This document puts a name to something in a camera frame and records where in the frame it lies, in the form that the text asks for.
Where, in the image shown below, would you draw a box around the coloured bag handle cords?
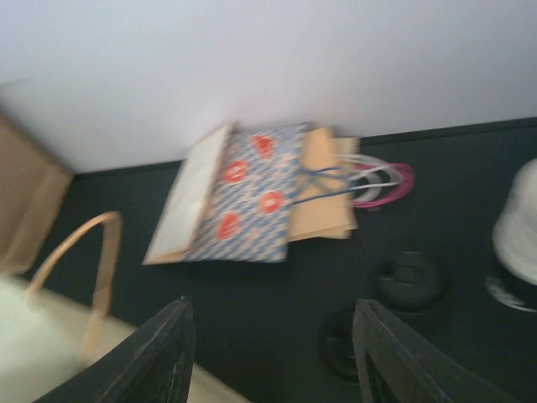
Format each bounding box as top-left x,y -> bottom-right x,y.
293,153 -> 417,211

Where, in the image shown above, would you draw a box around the stack of white paper cups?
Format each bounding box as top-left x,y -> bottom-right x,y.
485,160 -> 536,313

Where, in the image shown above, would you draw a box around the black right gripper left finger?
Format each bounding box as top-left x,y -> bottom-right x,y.
38,296 -> 196,403

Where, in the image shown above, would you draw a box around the white flat paper bag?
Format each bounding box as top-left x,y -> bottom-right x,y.
143,122 -> 235,265

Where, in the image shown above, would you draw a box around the standing brown paper bag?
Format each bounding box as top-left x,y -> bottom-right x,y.
1,117 -> 73,275

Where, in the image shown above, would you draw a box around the blue checkered paper bag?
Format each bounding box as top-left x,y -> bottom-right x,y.
184,123 -> 309,263

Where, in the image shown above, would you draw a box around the cream paper bag with handles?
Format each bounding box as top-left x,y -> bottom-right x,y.
1,212 -> 242,402

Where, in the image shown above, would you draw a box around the tall black lid stack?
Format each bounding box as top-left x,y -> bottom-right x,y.
369,251 -> 447,313

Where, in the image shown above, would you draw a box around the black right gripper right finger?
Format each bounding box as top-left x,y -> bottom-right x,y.
352,299 -> 516,402

